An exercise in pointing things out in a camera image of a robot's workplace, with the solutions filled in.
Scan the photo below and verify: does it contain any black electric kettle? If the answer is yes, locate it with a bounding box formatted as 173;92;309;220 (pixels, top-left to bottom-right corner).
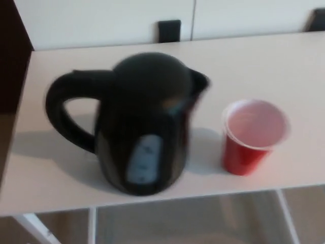
45;52;211;196

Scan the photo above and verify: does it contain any red plastic cup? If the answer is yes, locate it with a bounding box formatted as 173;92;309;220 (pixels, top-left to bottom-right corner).
222;99;291;176

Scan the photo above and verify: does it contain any dark brown wooden panel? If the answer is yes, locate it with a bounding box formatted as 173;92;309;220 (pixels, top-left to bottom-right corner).
0;0;35;116

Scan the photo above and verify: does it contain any white metal table leg frame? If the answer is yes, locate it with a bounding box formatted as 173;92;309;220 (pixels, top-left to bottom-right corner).
15;207;99;244
276;189;301;244

